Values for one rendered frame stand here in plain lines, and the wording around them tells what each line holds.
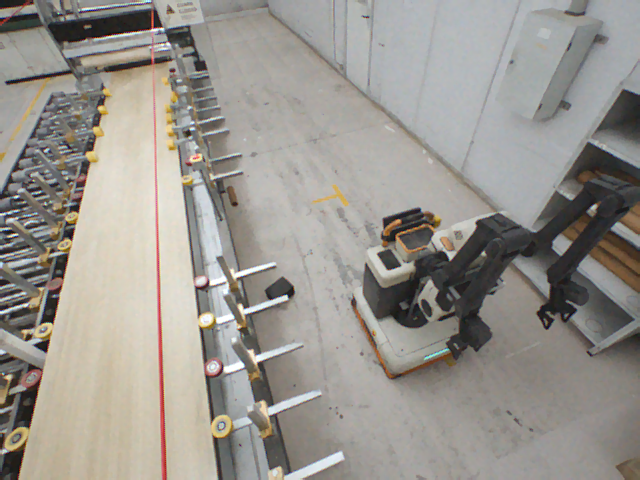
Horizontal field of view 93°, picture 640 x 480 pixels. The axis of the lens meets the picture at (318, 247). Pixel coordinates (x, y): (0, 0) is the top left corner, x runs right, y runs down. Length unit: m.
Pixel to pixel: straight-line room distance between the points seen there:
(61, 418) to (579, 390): 2.92
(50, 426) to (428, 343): 1.98
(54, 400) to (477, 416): 2.30
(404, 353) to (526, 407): 0.88
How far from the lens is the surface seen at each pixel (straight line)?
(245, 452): 1.71
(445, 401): 2.44
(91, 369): 1.82
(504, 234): 0.99
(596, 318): 3.05
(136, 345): 1.76
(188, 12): 4.95
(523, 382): 2.68
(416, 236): 1.89
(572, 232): 2.84
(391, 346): 2.18
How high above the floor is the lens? 2.26
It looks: 49 degrees down
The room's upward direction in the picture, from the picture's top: 5 degrees counter-clockwise
